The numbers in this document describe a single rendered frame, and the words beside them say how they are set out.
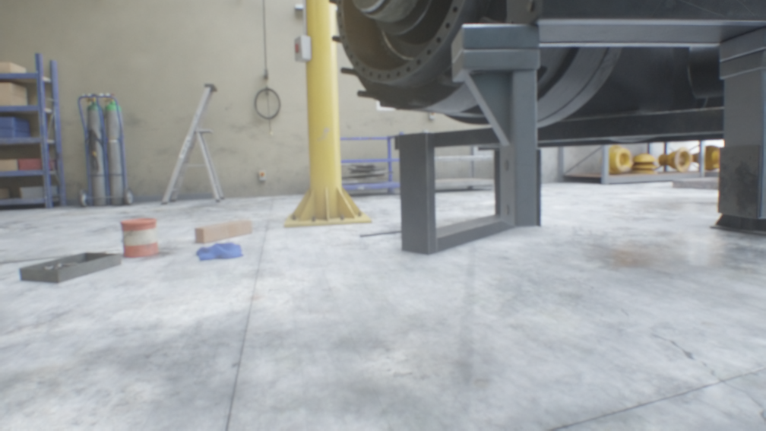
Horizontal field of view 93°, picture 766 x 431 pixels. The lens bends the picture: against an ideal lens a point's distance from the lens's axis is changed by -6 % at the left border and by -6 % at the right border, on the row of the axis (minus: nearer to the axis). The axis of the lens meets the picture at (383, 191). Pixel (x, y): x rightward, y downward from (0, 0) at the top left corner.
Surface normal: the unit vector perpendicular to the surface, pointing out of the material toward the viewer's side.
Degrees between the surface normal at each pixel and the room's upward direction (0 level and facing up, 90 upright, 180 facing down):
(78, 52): 90
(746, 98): 90
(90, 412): 0
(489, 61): 90
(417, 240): 90
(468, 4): 118
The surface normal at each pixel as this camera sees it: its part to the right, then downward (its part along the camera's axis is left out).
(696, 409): -0.03, -1.00
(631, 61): 0.37, 0.05
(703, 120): -0.69, 0.07
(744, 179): -1.00, 0.03
